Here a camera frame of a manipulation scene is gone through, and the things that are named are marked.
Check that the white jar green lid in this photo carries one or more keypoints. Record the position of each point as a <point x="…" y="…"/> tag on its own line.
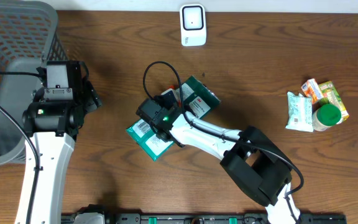
<point x="325" y="117"/>

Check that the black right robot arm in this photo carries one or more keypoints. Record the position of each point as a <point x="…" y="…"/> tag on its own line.
<point x="249" y="157"/>

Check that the green 3M package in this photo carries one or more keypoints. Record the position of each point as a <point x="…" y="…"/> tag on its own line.
<point x="200" y="100"/>

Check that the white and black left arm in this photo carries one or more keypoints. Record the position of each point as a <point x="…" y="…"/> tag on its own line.
<point x="51" y="128"/>

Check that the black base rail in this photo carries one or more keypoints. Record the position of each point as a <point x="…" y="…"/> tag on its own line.
<point x="134" y="218"/>

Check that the green yellow juice carton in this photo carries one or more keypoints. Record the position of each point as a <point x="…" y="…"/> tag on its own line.
<point x="331" y="96"/>

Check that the small orange box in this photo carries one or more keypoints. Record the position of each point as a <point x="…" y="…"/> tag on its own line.
<point x="311" y="89"/>

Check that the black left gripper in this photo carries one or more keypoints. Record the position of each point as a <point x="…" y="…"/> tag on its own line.
<point x="89" y="96"/>

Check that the dark grey plastic mesh basket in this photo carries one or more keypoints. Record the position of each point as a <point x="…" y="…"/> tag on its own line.
<point x="28" y="40"/>

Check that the white barcode scanner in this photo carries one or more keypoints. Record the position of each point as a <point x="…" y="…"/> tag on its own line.
<point x="193" y="25"/>

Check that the mint green wipes pack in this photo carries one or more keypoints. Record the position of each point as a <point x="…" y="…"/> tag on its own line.
<point x="299" y="112"/>

